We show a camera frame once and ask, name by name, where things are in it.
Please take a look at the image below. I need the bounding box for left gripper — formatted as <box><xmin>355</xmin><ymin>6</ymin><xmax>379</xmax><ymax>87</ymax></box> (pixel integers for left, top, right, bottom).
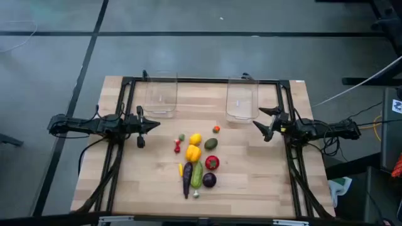
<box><xmin>125</xmin><ymin>105</ymin><xmax>161</xmax><ymax>149</ymax></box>

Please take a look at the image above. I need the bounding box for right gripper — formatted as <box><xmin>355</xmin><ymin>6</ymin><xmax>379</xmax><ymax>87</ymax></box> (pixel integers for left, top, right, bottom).
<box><xmin>253</xmin><ymin>106</ymin><xmax>296</xmax><ymax>143</ymax></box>

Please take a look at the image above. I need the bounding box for yellow lemon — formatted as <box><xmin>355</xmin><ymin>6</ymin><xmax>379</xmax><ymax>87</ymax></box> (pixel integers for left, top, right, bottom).
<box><xmin>188</xmin><ymin>132</ymin><xmax>203</xmax><ymax>146</ymax></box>

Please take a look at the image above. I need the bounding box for yellow bell pepper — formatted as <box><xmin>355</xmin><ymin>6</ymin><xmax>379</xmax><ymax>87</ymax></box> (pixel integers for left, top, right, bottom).
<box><xmin>185</xmin><ymin>144</ymin><xmax>202</xmax><ymax>163</ymax></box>

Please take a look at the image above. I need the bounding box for dark green avocado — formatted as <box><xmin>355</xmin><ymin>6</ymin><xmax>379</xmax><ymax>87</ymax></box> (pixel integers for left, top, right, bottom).
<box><xmin>204</xmin><ymin>137</ymin><xmax>219</xmax><ymax>151</ymax></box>

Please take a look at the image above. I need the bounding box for purple eggplant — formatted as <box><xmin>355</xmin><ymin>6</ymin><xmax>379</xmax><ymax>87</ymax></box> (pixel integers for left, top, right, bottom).
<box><xmin>182</xmin><ymin>161</ymin><xmax>193</xmax><ymax>200</ymax></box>

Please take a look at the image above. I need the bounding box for green cucumber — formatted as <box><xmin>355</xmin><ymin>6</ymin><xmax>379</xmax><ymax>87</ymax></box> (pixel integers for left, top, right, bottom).
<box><xmin>190</xmin><ymin>160</ymin><xmax>204</xmax><ymax>190</ymax></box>

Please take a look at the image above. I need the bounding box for large red tomato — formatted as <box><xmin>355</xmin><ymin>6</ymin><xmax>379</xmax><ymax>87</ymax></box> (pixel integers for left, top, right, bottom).
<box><xmin>205</xmin><ymin>155</ymin><xmax>220</xmax><ymax>171</ymax></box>

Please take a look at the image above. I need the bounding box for clear plastic bin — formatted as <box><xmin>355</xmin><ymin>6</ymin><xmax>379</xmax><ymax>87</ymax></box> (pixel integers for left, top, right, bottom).
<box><xmin>143</xmin><ymin>70</ymin><xmax>179</xmax><ymax>119</ymax></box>
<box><xmin>225</xmin><ymin>75</ymin><xmax>260</xmax><ymax>124</ymax></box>

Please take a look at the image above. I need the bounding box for black desk foot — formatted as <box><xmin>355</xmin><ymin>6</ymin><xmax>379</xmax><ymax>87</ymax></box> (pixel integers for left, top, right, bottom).
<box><xmin>341</xmin><ymin>62</ymin><xmax>402</xmax><ymax>87</ymax></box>

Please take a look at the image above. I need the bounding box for green and white cloth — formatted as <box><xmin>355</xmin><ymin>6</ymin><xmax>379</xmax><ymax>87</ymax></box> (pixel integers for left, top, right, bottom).
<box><xmin>328</xmin><ymin>176</ymin><xmax>353</xmax><ymax>208</ymax></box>

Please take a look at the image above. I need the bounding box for black cabinet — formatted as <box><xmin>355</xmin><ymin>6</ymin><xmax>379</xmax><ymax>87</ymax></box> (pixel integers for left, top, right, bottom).
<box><xmin>380</xmin><ymin>87</ymin><xmax>402</xmax><ymax>172</ymax></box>

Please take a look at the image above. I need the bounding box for dark furniture stand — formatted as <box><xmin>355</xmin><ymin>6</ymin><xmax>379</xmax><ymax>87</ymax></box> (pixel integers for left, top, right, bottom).
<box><xmin>325</xmin><ymin>152</ymin><xmax>402</xmax><ymax>226</ymax></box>

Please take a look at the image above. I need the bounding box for orange-red object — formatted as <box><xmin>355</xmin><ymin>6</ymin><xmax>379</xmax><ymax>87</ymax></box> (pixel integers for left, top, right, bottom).
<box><xmin>391</xmin><ymin>153</ymin><xmax>402</xmax><ymax>179</ymax></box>

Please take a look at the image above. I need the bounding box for dark chair leg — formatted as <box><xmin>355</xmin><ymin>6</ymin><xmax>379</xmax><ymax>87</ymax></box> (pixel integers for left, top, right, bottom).
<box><xmin>0</xmin><ymin>133</ymin><xmax>24</xmax><ymax>148</ymax></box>

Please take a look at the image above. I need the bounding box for black chair base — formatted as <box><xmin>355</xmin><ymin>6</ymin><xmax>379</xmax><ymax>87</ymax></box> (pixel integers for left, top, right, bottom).
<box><xmin>370</xmin><ymin>0</ymin><xmax>402</xmax><ymax>57</ymax></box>

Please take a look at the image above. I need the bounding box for black cable bundle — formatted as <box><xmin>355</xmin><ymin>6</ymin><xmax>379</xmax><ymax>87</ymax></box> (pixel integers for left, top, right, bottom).
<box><xmin>313</xmin><ymin>124</ymin><xmax>349</xmax><ymax>158</ymax></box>

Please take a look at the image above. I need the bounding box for black table frame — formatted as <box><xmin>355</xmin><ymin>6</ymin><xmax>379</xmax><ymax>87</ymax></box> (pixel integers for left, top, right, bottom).
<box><xmin>70</xmin><ymin>76</ymin><xmax>335</xmax><ymax>220</ymax></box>

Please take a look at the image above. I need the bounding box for black power cable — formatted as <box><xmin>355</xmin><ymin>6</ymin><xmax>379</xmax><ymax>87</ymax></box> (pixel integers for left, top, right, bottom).
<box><xmin>77</xmin><ymin>136</ymin><xmax>107</xmax><ymax>176</ymax></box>

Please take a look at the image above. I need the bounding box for thick white cable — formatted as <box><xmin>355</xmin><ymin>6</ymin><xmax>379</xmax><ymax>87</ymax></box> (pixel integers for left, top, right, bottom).
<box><xmin>312</xmin><ymin>55</ymin><xmax>402</xmax><ymax>108</ymax></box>

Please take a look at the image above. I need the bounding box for thin black cable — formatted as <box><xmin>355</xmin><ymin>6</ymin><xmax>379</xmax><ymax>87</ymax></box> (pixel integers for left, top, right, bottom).
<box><xmin>345</xmin><ymin>101</ymin><xmax>383</xmax><ymax>122</ymax></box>

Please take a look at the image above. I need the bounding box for silver bracket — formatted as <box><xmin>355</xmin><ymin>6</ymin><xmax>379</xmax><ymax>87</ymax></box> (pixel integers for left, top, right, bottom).
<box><xmin>97</xmin><ymin>215</ymin><xmax>135</xmax><ymax>226</ymax></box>
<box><xmin>272</xmin><ymin>218</ymin><xmax>310</xmax><ymax>226</ymax></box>

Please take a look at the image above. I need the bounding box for yellow cable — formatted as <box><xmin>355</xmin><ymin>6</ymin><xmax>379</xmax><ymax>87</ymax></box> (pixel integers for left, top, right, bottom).
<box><xmin>357</xmin><ymin>115</ymin><xmax>383</xmax><ymax>142</ymax></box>

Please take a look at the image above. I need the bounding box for black edge rail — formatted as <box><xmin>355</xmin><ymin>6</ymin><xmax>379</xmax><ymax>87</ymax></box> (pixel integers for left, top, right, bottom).
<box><xmin>0</xmin><ymin>212</ymin><xmax>402</xmax><ymax>226</ymax></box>

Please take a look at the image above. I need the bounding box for thin white cable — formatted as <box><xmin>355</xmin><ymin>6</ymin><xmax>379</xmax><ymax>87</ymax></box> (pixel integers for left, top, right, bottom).
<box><xmin>0</xmin><ymin>20</ymin><xmax>38</xmax><ymax>53</ymax></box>

